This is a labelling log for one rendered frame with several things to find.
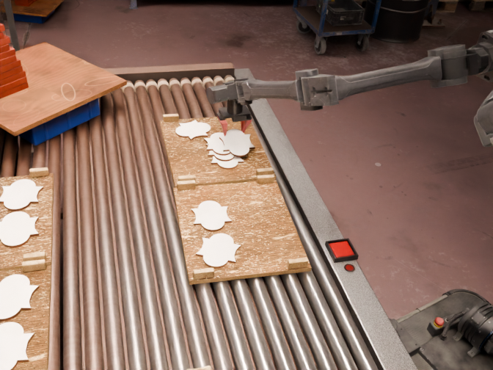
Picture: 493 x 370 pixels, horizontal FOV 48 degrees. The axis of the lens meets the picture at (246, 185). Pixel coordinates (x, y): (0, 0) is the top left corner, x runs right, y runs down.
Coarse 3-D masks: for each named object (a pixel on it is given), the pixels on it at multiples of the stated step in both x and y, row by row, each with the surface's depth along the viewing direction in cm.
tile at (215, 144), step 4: (212, 136) 201; (216, 136) 201; (220, 136) 201; (208, 140) 199; (212, 140) 199; (216, 140) 199; (220, 140) 199; (208, 144) 197; (212, 144) 197; (216, 144) 197; (220, 144) 197; (208, 148) 195; (212, 148) 195; (216, 148) 195; (220, 148) 195; (216, 152) 193; (220, 152) 193; (224, 152) 193; (228, 152) 194
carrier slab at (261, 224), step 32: (192, 192) 179; (224, 192) 180; (256, 192) 181; (192, 224) 167; (224, 224) 168; (256, 224) 169; (288, 224) 170; (192, 256) 156; (256, 256) 158; (288, 256) 159
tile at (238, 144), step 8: (232, 136) 198; (240, 136) 198; (248, 136) 199; (224, 144) 195; (232, 144) 195; (240, 144) 196; (248, 144) 196; (232, 152) 193; (240, 152) 193; (248, 152) 194
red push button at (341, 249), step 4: (332, 244) 165; (336, 244) 165; (340, 244) 166; (344, 244) 166; (348, 244) 166; (332, 248) 164; (336, 248) 164; (340, 248) 164; (344, 248) 164; (348, 248) 165; (336, 252) 163; (340, 252) 163; (344, 252) 163; (348, 252) 163; (352, 252) 163; (336, 256) 162; (340, 256) 162
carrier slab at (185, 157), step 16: (240, 128) 211; (176, 144) 200; (192, 144) 201; (256, 144) 204; (176, 160) 192; (192, 160) 193; (208, 160) 193; (256, 160) 196; (176, 176) 185; (208, 176) 186; (224, 176) 187; (240, 176) 187; (256, 176) 188
